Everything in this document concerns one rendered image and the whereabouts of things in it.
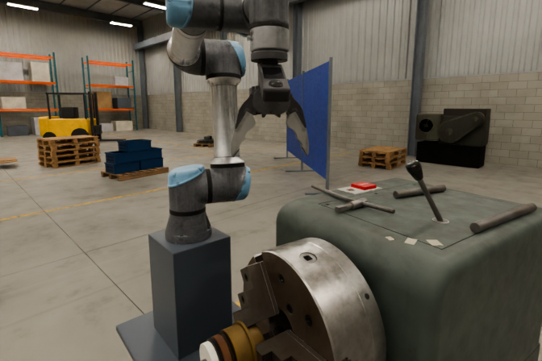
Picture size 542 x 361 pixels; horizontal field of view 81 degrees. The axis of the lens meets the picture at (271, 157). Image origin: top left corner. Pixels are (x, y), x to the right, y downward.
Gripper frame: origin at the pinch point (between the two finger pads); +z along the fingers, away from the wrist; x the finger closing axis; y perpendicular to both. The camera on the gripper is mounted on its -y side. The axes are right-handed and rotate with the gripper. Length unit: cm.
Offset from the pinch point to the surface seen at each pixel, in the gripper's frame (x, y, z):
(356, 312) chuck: -13.0, -13.4, 25.5
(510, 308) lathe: -54, -4, 35
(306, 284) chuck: -4.4, -11.4, 20.7
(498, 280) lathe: -46, -8, 26
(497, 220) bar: -51, -2, 15
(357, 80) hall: -479, 1046, -107
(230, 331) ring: 8.8, -8.8, 30.1
